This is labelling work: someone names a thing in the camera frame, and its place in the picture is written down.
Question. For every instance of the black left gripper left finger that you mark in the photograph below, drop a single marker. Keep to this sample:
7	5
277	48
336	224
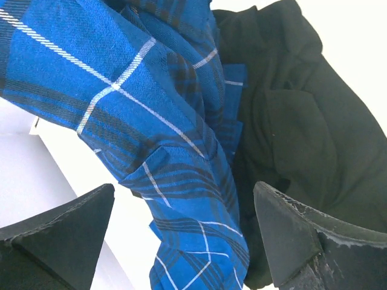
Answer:
59	248

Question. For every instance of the blue plaid shirt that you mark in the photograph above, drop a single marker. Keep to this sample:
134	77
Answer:
141	83

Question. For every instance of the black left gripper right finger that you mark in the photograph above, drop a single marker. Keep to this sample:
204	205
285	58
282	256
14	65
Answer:
308	249

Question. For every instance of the black garment on table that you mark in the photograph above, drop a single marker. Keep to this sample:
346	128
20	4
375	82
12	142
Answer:
304	131

